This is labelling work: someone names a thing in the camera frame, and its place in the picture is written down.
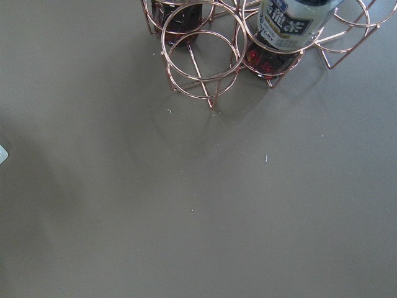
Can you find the sauce bottle middle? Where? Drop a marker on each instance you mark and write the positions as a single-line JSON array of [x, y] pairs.
[[186, 20]]

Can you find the sauce bottle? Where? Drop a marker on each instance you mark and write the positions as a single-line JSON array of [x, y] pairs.
[[186, 20], [285, 26]]

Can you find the sauce bottle front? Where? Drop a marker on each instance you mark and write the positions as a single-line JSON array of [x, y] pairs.
[[285, 26]]

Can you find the copper wire bottle rack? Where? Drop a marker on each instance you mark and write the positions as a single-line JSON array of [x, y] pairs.
[[353, 56]]

